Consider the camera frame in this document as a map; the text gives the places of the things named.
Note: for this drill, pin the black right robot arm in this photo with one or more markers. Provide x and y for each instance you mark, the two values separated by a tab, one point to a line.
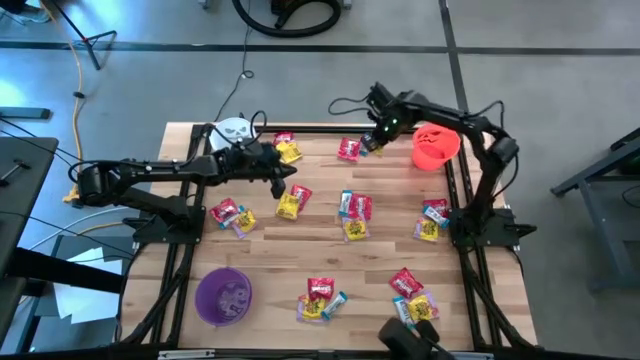
450	117

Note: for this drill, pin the plain yellow candy packet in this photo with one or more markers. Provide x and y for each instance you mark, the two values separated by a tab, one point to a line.
379	151
288	206
290	152

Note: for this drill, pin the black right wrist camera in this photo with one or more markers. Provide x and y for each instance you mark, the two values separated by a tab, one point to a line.
382	96

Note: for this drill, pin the grey metal cart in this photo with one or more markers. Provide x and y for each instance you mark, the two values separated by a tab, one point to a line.
590	174

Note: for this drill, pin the orange pumpkin bucket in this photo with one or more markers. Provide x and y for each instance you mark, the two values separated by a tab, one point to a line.
434	147

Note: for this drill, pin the black rounded mount piece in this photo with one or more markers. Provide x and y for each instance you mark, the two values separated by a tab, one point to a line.
400	342

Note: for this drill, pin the white skull bucket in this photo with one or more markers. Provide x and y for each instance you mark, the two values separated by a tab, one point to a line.
231	131

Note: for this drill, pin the silver metal bracket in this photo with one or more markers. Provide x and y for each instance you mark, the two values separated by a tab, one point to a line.
185	354
472	356

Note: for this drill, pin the black aluminium table frame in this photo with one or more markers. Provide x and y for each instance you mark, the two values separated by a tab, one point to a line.
250	353

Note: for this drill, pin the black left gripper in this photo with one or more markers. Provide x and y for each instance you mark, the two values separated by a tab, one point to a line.
247	160

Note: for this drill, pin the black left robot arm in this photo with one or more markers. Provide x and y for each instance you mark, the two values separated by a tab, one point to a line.
150	170

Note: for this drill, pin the red Skittles packet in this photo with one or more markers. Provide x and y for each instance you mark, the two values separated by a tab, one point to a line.
436	204
361	206
320	288
405	283
302	195
349	149
223	210
283	137

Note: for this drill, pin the black tripod stand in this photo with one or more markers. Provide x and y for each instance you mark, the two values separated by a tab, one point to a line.
88	41

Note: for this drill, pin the yellow purple Sour Patch packet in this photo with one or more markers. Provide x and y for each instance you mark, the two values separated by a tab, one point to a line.
423	307
245	221
355	230
312	309

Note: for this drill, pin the dark flat bar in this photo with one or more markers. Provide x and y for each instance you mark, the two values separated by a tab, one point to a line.
25	113

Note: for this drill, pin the red packet at right edge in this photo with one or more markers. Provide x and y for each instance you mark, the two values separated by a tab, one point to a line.
427	230

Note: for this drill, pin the purple plastic bucket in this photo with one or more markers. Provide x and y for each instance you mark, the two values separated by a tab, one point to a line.
222	297

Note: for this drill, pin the dark desk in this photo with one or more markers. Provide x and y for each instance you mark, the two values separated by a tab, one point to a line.
25	190

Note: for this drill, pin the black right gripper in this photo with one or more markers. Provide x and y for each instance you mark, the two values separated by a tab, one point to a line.
392	122

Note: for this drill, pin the white blue Hershey's bar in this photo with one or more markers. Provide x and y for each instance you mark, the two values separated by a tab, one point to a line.
363	152
230	220
402	310
345	202
436	216
334	305

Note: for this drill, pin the white paper sheets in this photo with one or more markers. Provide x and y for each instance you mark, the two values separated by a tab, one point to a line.
85	300

